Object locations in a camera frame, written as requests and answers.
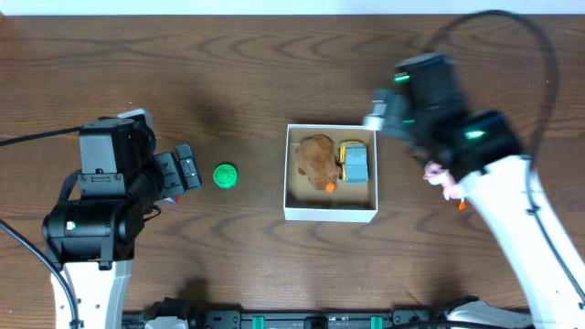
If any colourful puzzle cube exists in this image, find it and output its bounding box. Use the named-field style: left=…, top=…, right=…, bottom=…
left=161, top=196, right=180, bottom=205

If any yellow grey toy truck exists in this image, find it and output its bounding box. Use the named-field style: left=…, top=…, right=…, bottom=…
left=337, top=140, right=369, bottom=184

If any brown plush toy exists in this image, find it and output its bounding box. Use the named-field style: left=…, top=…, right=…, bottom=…
left=294, top=134, right=341, bottom=193

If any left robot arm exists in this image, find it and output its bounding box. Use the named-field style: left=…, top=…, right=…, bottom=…
left=42, top=116, right=201, bottom=328

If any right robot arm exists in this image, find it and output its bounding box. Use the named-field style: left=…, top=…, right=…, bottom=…
left=384, top=52, right=584, bottom=328

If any green round spinner toy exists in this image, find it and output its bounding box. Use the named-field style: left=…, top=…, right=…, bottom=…
left=213, top=164, right=239, bottom=189

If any pink duck toy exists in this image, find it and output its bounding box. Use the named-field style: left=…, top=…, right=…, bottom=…
left=423, top=161, right=466, bottom=210

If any white cardboard box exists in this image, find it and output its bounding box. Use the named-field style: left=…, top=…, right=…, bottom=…
left=283, top=124, right=378, bottom=223

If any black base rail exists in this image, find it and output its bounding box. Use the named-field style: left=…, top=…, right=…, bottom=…
left=122, top=296, right=534, bottom=329

